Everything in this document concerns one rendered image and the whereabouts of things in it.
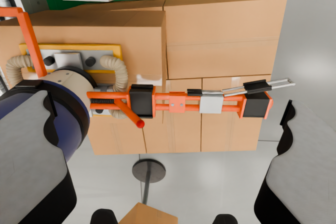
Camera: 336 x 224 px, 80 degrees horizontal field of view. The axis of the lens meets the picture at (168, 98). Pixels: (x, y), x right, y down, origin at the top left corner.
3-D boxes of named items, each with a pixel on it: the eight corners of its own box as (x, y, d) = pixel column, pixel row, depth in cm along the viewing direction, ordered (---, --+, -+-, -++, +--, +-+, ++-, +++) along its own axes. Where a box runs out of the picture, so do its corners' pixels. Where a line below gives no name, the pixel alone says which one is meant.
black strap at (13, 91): (22, 146, 62) (13, 156, 59) (-11, 77, 50) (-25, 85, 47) (95, 148, 62) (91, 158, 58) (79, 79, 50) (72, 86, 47)
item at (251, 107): (235, 110, 68) (239, 119, 64) (239, 90, 64) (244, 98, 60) (260, 110, 68) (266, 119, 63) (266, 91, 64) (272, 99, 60)
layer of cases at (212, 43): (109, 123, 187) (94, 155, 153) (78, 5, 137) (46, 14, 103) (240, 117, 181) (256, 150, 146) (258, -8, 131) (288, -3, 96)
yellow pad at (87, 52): (31, 70, 74) (22, 75, 69) (21, 42, 68) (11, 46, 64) (124, 71, 73) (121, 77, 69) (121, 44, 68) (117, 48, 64)
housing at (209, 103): (197, 106, 68) (198, 114, 64) (199, 88, 64) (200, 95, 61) (218, 106, 68) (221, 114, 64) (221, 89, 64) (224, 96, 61)
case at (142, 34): (66, 81, 122) (24, 122, 87) (46, 9, 102) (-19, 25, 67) (166, 83, 121) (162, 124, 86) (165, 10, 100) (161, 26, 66)
